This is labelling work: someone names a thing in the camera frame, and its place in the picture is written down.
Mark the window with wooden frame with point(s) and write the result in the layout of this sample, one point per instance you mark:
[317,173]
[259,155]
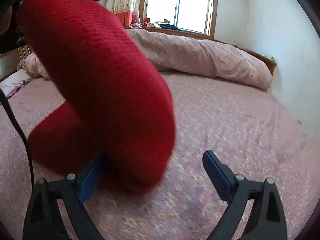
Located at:
[193,16]

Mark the clothes pile on ledge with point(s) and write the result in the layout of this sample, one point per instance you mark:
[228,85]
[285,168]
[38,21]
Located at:
[162,25]

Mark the pink floral duvet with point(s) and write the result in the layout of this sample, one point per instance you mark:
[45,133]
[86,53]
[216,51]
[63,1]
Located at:
[187,52]

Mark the dark wooden headboard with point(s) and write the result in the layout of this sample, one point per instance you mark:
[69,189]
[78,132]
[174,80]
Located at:
[10,60]

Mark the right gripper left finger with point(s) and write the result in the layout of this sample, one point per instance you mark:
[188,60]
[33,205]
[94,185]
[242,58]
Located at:
[53,203]

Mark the white purple pillow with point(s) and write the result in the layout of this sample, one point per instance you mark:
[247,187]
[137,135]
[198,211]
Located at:
[14,82]

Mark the cream and red curtain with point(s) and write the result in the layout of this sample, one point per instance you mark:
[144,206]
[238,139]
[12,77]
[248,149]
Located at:
[126,11]

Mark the red knit cardigan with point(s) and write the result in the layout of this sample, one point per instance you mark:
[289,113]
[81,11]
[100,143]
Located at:
[116,102]

